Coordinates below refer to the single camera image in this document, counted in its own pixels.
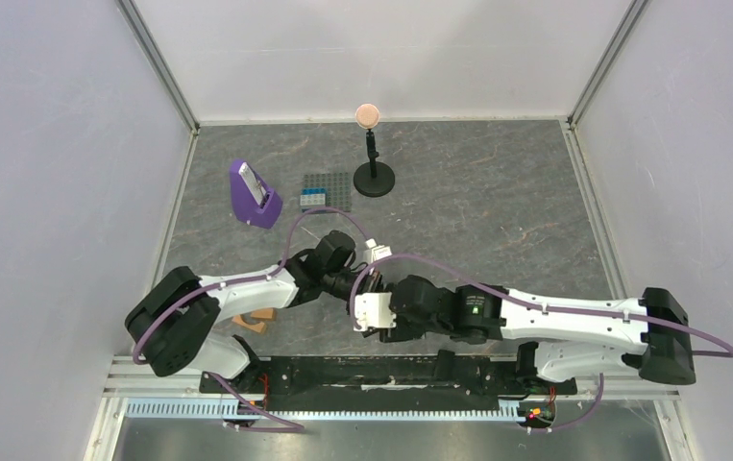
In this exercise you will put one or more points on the white cable duct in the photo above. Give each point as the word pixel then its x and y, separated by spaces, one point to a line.
pixel 230 409

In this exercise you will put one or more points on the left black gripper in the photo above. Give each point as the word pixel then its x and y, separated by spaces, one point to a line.
pixel 372 279

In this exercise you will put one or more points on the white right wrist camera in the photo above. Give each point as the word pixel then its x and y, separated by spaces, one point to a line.
pixel 372 311

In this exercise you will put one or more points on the orange wooden arch block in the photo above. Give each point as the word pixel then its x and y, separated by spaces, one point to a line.
pixel 255 325

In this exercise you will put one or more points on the grey lego baseplate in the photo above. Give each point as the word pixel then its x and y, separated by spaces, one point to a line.
pixel 338 186

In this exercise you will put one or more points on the purple metronome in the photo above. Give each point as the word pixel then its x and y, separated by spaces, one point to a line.
pixel 254 202

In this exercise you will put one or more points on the black stand with pink ball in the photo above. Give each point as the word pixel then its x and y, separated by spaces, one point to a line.
pixel 373 178

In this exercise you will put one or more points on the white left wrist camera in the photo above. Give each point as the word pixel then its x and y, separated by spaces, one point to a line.
pixel 375 251

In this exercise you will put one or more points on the blue white lego bricks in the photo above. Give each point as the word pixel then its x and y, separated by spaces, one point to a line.
pixel 313 199

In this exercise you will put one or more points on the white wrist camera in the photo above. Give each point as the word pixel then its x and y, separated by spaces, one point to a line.
pixel 372 311
pixel 375 251

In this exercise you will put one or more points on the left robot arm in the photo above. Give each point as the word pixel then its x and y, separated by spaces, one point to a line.
pixel 172 324

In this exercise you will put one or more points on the black base frame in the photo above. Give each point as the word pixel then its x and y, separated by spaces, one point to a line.
pixel 445 381

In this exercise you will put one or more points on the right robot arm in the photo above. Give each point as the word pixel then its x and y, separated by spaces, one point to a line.
pixel 559 338

